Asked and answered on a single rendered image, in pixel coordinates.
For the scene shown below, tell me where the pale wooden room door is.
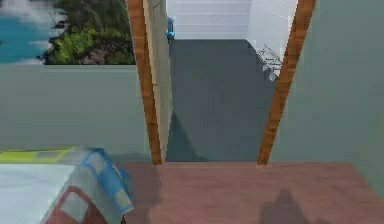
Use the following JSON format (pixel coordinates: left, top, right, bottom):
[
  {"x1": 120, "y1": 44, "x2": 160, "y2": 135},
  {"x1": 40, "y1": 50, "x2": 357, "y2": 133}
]
[{"x1": 143, "y1": 0, "x2": 174, "y2": 163}]

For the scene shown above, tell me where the bed with patchwork blanket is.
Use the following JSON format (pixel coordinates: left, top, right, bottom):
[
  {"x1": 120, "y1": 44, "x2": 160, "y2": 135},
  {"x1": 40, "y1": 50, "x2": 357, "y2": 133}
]
[{"x1": 0, "y1": 147, "x2": 135, "y2": 224}]

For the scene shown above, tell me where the orange wooden door frame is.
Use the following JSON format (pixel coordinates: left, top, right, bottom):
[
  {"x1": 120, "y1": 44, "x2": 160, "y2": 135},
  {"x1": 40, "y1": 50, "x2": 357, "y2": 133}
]
[{"x1": 126, "y1": 0, "x2": 317, "y2": 166}]

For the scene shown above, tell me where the blue door handle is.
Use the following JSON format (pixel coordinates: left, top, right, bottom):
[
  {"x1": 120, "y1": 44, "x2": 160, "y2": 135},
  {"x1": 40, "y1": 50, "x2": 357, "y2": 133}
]
[{"x1": 165, "y1": 17, "x2": 176, "y2": 44}]

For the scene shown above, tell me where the silver wire rack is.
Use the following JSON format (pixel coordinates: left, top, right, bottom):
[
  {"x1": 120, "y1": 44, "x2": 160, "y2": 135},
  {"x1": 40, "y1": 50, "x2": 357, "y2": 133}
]
[{"x1": 255, "y1": 44, "x2": 283, "y2": 82}]

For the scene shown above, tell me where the landscape picture on wall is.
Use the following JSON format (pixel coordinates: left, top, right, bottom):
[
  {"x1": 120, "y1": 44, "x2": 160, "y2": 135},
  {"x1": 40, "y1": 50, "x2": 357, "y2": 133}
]
[{"x1": 0, "y1": 0, "x2": 136, "y2": 66}]

